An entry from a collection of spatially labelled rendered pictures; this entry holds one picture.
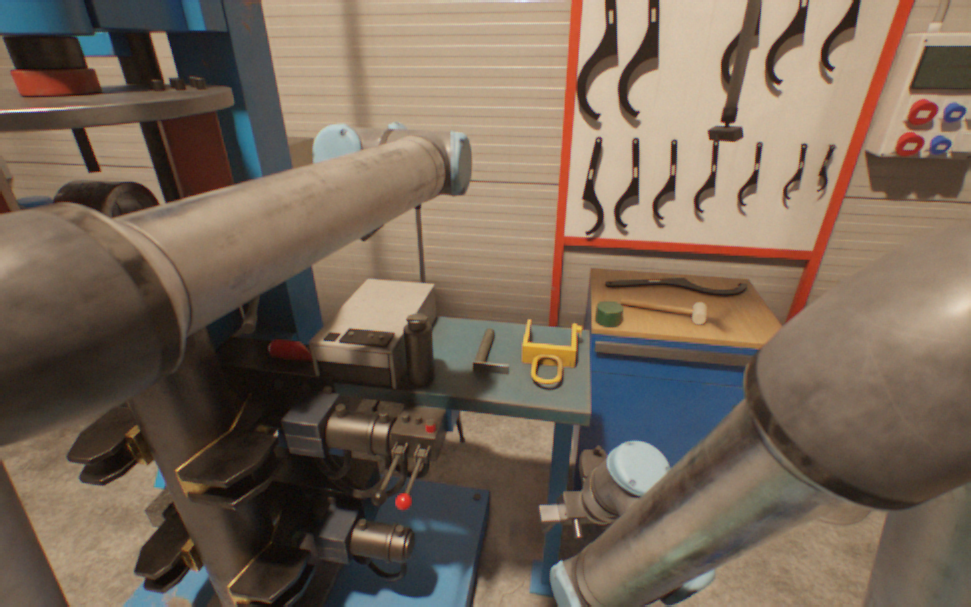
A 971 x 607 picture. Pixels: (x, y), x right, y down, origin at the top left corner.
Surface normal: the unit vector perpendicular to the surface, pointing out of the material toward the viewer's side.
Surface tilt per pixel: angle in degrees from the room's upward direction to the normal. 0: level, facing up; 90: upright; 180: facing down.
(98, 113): 90
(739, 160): 90
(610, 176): 90
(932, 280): 37
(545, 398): 0
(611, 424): 90
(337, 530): 0
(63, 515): 0
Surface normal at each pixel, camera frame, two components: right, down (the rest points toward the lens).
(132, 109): 0.83, 0.26
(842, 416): -0.76, 0.04
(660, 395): -0.18, 0.47
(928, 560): -0.95, 0.16
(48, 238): 0.47, -0.67
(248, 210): 0.65, -0.57
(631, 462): 0.12, -0.69
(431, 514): 0.00, -0.88
